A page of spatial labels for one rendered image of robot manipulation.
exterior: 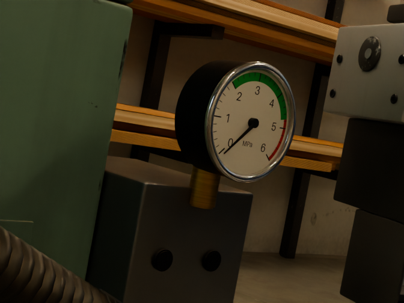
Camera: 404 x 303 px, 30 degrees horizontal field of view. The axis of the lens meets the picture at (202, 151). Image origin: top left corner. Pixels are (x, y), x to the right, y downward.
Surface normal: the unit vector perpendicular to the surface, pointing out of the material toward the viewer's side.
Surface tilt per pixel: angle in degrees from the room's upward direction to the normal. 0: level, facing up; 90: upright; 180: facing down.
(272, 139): 90
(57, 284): 61
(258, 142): 90
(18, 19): 90
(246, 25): 89
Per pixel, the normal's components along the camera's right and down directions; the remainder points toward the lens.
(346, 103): -0.91, -0.15
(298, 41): 0.59, 0.15
